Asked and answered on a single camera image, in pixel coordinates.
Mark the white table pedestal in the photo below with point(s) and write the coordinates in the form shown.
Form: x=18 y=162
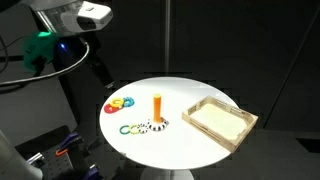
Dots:
x=166 y=174

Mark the wooden tray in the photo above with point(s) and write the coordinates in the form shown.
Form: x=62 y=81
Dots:
x=220 y=123

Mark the vertical metal pole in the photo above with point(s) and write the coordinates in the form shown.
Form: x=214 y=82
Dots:
x=167 y=36

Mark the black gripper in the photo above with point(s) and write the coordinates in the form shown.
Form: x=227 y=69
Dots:
x=83 y=53

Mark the silver metal bar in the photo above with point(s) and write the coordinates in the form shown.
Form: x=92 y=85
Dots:
x=34 y=158

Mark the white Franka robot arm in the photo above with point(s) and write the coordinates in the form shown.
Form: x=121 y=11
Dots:
x=66 y=16

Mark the black camera stand boom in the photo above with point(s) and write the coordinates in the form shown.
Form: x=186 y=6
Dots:
x=10 y=58

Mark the purple spring clamp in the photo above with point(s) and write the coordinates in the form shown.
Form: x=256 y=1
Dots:
x=91 y=173
x=68 y=139

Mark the black perforated breadboard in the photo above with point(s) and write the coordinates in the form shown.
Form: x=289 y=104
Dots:
x=53 y=166

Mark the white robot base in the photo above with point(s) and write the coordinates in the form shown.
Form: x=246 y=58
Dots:
x=13 y=163

